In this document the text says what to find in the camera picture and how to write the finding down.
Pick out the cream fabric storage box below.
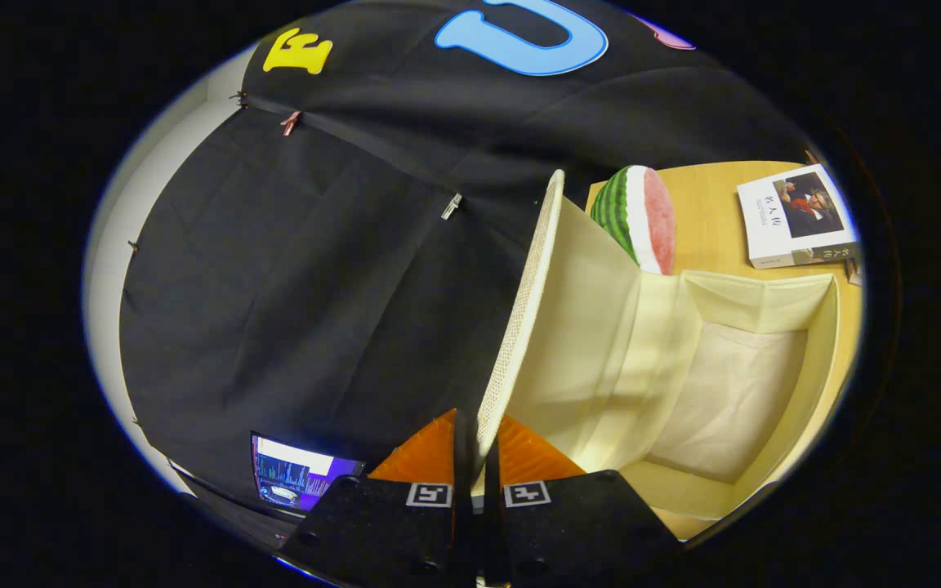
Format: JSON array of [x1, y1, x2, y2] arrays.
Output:
[[475, 169, 843, 523]]

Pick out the white portrait cover book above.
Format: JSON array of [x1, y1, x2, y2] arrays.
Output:
[[736, 163, 861, 270]]

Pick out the monitor screen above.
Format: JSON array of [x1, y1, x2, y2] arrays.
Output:
[[250, 431, 365, 514]]

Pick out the watermelon slice plush toy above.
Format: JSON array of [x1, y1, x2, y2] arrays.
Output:
[[590, 165, 677, 276]]

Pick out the black backdrop cloth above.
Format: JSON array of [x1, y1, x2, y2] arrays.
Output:
[[118, 0, 814, 523]]

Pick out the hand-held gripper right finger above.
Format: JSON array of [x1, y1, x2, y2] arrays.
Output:
[[480, 415, 682, 588]]

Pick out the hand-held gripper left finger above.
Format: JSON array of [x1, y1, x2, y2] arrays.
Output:
[[277, 407, 478, 588]]

